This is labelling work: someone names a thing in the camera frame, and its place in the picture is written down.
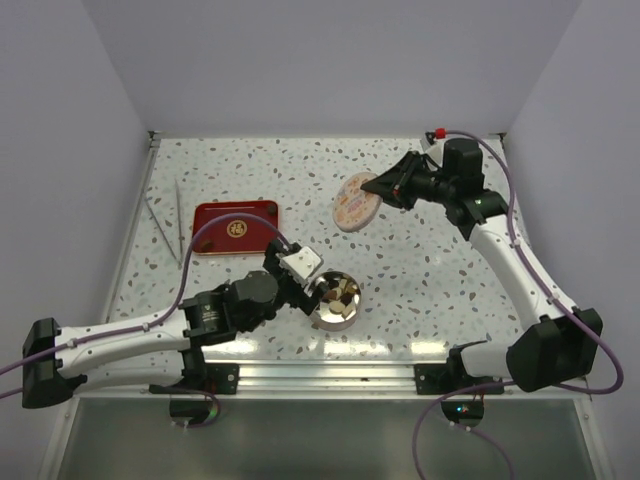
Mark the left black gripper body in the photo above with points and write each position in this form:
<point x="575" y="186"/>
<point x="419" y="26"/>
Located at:
<point x="289" y="291"/>

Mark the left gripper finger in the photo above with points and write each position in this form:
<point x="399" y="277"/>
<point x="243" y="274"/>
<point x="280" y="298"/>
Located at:
<point x="314" y="295"/>
<point x="272" y="256"/>

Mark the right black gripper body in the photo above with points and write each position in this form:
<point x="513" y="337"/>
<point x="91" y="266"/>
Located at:
<point x="427" y="183"/>

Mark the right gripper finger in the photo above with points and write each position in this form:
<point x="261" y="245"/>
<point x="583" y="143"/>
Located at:
<point x="394" y="179"/>
<point x="398" y="198"/>

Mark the round silver tin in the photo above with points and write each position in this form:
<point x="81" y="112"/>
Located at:
<point x="340" y="301"/>

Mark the round silver tin lid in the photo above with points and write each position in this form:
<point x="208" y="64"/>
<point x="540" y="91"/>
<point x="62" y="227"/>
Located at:
<point x="353" y="208"/>

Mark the silver metal tweezers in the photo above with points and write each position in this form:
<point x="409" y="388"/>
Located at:
<point x="170" y="229"/>

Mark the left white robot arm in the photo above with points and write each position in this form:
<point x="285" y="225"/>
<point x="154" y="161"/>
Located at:
<point x="165" y="349"/>

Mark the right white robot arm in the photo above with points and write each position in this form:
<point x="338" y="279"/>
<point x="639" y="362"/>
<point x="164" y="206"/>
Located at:
<point x="559" y="340"/>

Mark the red rectangular tray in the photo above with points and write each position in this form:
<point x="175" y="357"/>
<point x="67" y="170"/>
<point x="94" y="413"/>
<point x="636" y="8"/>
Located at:
<point x="232" y="227"/>

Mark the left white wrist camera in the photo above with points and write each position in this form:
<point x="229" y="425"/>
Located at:
<point x="302" y="265"/>

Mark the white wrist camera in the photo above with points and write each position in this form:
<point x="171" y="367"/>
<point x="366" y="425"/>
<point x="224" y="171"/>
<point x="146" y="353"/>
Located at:
<point x="432" y="143"/>
<point x="302" y="265"/>

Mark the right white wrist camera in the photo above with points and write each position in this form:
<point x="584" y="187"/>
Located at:
<point x="432" y="143"/>

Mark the aluminium front rail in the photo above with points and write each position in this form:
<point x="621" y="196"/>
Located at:
<point x="279" y="379"/>

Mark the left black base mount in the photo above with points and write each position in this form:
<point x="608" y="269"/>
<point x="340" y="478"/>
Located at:
<point x="210" y="375"/>

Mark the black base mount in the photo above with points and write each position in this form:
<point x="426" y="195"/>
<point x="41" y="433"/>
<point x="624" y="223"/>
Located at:
<point x="444" y="378"/>
<point x="210" y="375"/>

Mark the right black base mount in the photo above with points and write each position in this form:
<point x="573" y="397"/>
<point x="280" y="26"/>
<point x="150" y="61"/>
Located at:
<point x="444" y="378"/>

